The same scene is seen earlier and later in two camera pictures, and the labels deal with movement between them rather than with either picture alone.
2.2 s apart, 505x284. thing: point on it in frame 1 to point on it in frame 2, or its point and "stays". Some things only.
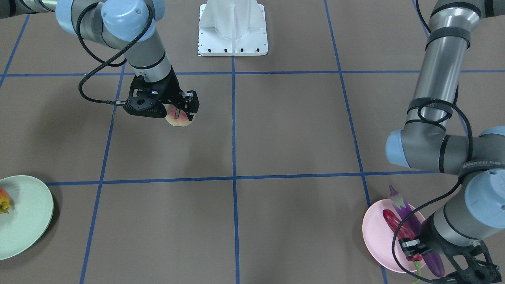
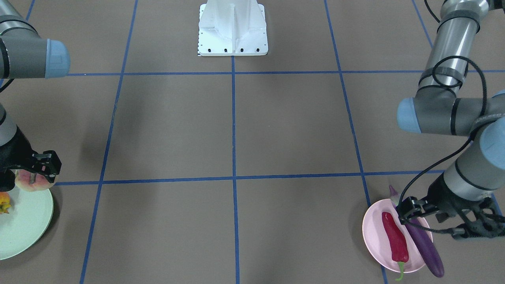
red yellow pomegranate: (4, 201) stays
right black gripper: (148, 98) to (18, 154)
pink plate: (378, 234) stays
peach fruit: (183, 120) to (23, 178)
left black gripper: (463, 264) to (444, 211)
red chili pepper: (404, 232) to (399, 250)
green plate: (30, 216) stays
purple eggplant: (413, 225) stays
